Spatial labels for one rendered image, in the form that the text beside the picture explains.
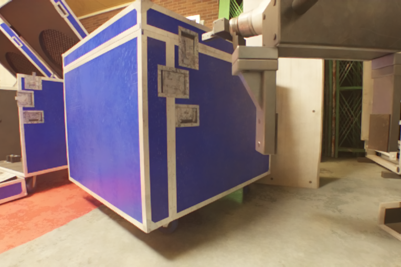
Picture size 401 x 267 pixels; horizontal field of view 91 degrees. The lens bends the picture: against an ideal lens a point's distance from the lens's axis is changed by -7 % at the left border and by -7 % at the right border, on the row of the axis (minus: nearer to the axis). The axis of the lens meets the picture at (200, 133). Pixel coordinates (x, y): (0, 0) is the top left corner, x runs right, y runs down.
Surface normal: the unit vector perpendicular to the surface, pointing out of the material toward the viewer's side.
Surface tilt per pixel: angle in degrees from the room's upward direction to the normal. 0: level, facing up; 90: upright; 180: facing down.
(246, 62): 90
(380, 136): 90
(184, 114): 90
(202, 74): 90
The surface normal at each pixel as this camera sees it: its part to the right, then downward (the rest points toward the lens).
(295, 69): -0.36, 0.08
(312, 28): 0.03, 0.09
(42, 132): 0.90, 0.04
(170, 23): 0.74, 0.06
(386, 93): -1.00, 0.00
